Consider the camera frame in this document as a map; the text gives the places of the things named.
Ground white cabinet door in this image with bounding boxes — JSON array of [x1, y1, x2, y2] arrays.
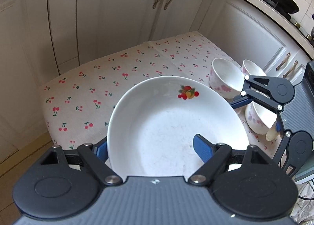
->
[[197, 0, 303, 78], [150, 0, 219, 42], [0, 0, 60, 164], [264, 43, 312, 80], [77, 0, 172, 67]]

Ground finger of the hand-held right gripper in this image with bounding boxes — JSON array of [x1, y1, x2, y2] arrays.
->
[[229, 75, 282, 114], [272, 117, 298, 179]]

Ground white bowl bold pink flowers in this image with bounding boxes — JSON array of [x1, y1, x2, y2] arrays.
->
[[208, 57, 246, 99]]

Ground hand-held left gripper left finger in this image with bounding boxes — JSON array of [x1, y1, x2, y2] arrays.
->
[[37, 138, 122, 186]]

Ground light patterned cloth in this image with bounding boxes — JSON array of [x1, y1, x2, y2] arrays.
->
[[292, 178, 314, 225]]

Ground white oval plate fruit print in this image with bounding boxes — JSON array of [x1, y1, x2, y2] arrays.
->
[[107, 76, 250, 177]]

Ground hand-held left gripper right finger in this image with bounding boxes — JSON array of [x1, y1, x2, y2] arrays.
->
[[188, 134, 273, 186]]

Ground cherry print tablecloth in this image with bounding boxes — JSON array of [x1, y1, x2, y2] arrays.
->
[[38, 31, 282, 157]]

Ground white bowl pale flower print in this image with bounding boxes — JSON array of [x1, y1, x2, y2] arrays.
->
[[242, 59, 267, 77], [245, 91, 277, 135]]

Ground narrow white cabinet panel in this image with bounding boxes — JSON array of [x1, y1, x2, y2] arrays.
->
[[47, 0, 81, 76]]

